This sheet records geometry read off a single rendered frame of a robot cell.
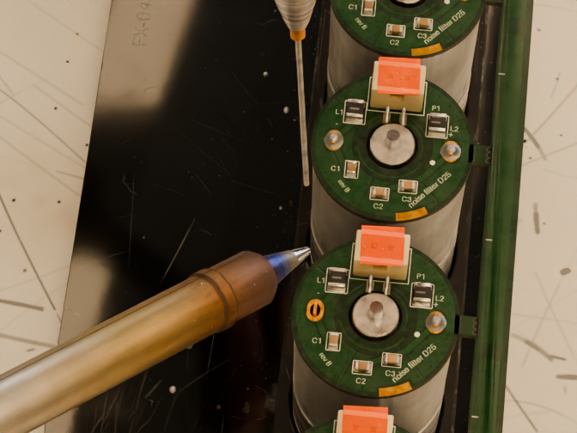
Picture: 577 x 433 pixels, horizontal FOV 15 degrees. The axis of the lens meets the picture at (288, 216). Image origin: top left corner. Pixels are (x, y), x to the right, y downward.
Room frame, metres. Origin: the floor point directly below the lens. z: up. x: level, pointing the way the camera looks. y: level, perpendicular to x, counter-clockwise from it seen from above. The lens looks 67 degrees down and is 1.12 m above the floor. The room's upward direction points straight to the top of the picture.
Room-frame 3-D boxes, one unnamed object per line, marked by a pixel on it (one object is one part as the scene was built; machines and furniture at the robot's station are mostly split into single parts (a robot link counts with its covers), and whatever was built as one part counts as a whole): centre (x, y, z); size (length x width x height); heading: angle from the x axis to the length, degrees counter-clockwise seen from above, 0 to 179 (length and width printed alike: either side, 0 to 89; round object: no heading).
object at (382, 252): (0.12, -0.01, 0.82); 0.01 x 0.01 x 0.01; 84
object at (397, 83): (0.15, -0.02, 0.82); 0.01 x 0.01 x 0.01; 84
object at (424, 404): (0.11, -0.01, 0.79); 0.02 x 0.02 x 0.05
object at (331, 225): (0.14, -0.02, 0.79); 0.02 x 0.02 x 0.05
